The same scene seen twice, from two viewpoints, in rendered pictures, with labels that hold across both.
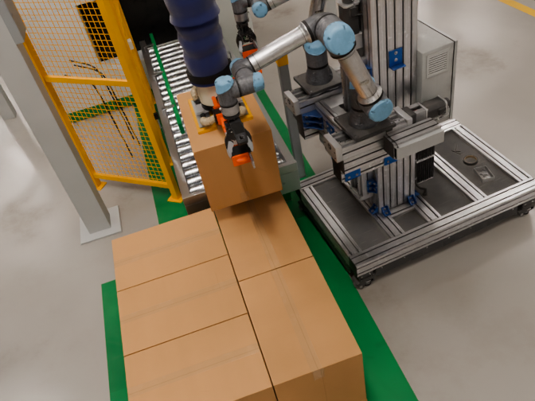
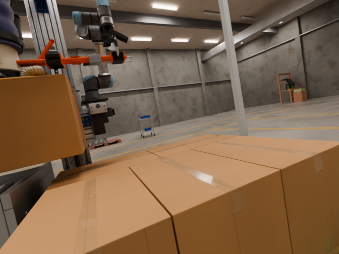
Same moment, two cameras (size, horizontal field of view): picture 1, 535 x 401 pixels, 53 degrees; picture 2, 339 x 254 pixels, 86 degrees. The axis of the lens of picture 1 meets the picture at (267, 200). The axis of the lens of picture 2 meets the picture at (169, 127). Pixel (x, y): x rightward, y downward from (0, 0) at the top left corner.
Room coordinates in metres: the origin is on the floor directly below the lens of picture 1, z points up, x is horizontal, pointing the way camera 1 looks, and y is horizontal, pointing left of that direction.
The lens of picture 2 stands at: (1.95, 1.28, 0.79)
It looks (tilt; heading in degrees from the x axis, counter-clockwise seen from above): 4 degrees down; 256
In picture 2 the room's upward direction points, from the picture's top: 11 degrees counter-clockwise
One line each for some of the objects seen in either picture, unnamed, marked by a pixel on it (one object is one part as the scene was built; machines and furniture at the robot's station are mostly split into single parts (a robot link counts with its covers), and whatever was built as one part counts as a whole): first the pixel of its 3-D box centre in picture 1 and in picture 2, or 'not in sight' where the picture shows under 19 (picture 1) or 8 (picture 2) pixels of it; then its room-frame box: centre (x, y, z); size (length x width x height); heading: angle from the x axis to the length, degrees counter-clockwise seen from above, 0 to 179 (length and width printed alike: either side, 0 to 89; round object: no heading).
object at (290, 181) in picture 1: (244, 196); (39, 195); (2.46, 0.13, 0.47); 0.70 x 0.03 x 0.15; 98
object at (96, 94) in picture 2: (363, 111); (92, 95); (2.16, -0.55, 1.09); 0.15 x 0.15 x 0.10
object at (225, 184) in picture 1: (228, 141); (16, 126); (2.49, 0.14, 0.87); 0.60 x 0.40 x 0.40; 7
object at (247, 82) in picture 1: (248, 82); (100, 19); (1.95, -0.03, 1.50); 0.11 x 0.11 x 0.08; 10
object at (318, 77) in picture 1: (318, 70); not in sight; (2.64, -0.43, 1.09); 0.15 x 0.15 x 0.10
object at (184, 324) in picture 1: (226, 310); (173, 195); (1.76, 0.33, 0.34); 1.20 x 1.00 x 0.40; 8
